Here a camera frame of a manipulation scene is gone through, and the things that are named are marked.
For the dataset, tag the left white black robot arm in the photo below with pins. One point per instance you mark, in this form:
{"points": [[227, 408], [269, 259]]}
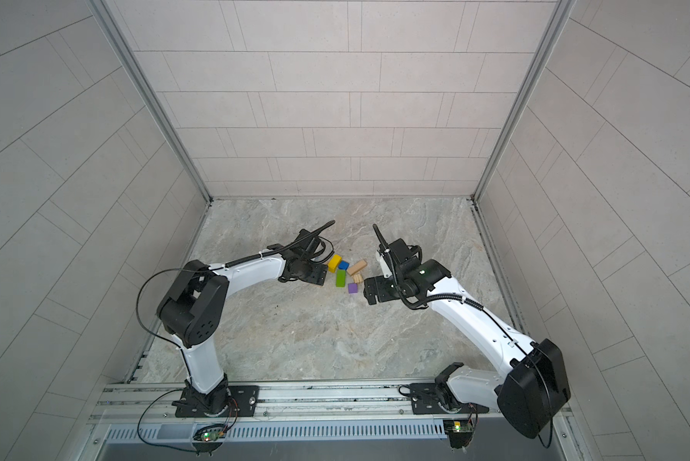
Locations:
{"points": [[192, 308]]}

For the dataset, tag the left green circuit board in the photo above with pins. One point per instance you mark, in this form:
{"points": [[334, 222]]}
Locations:
{"points": [[212, 434]]}

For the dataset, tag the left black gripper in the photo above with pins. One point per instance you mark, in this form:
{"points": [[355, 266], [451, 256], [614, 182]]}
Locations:
{"points": [[319, 275]]}

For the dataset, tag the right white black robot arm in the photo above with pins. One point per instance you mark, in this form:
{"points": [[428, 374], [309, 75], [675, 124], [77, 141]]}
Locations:
{"points": [[530, 385]]}

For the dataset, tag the natural wood block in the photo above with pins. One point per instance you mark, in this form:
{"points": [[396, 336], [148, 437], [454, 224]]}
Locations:
{"points": [[357, 267]]}

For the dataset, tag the green wood block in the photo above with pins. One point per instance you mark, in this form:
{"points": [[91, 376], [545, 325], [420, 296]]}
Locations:
{"points": [[341, 278]]}

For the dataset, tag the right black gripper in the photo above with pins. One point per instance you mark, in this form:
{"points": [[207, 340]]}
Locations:
{"points": [[379, 289]]}

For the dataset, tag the yellow wood block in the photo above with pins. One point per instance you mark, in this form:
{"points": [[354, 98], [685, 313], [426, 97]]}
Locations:
{"points": [[333, 263]]}

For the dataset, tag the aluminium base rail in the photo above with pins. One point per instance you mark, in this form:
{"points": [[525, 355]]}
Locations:
{"points": [[308, 400]]}

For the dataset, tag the right circuit board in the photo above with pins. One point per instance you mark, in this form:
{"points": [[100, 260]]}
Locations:
{"points": [[459, 432]]}

